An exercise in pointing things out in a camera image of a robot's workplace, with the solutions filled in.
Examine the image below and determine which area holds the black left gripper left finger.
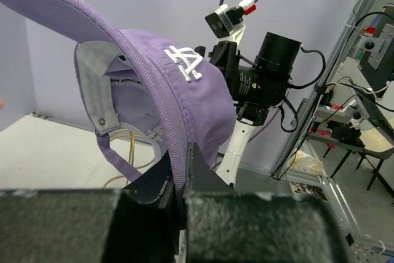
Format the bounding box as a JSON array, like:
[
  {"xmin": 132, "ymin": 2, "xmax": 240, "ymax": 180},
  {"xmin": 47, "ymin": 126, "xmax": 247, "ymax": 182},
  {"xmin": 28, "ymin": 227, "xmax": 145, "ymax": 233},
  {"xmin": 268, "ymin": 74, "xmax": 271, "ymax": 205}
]
[{"xmin": 1, "ymin": 155, "xmax": 179, "ymax": 262}]

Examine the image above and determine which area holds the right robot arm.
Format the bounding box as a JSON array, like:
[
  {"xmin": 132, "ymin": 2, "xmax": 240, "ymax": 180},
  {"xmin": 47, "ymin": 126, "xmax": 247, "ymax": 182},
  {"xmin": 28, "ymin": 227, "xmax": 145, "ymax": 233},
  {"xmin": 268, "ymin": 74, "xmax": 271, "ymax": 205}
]
[{"xmin": 208, "ymin": 31, "xmax": 326, "ymax": 187}]

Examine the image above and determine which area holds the gold wire hat frame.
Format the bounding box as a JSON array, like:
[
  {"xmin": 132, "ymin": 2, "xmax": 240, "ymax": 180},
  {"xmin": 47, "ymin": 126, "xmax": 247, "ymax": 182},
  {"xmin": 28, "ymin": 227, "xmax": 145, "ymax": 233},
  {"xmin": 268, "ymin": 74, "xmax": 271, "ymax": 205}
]
[{"xmin": 110, "ymin": 129, "xmax": 155, "ymax": 173}]

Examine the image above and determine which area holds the folding table background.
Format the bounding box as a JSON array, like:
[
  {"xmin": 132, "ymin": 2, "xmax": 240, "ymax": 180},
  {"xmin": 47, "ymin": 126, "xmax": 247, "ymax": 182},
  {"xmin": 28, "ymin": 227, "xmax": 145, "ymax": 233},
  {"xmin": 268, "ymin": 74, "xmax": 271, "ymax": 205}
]
[{"xmin": 307, "ymin": 102, "xmax": 394, "ymax": 192}]

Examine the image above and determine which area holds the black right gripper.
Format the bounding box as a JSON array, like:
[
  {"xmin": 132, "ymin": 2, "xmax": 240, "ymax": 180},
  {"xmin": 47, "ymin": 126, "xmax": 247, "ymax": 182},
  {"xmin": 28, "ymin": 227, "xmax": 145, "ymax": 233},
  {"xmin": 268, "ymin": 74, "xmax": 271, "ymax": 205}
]
[{"xmin": 207, "ymin": 41, "xmax": 243, "ymax": 102}]

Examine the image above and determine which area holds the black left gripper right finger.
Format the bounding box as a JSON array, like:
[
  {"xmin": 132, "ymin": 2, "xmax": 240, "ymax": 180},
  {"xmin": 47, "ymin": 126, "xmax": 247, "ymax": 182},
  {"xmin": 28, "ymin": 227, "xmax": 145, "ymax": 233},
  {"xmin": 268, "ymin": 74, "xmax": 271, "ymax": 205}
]
[{"xmin": 183, "ymin": 143, "xmax": 348, "ymax": 262}]

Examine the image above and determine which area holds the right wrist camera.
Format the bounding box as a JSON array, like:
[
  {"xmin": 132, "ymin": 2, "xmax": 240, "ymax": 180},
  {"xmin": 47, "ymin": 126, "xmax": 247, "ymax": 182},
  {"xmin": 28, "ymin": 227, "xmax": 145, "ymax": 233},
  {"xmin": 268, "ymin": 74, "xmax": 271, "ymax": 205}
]
[{"xmin": 205, "ymin": 0, "xmax": 256, "ymax": 44}]

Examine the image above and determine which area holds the purple baseball cap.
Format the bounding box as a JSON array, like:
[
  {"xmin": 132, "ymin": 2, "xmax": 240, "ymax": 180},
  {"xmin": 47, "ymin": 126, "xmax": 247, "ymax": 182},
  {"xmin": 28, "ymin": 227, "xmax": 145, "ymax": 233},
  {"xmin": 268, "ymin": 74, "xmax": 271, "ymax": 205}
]
[{"xmin": 1, "ymin": 0, "xmax": 236, "ymax": 197}]

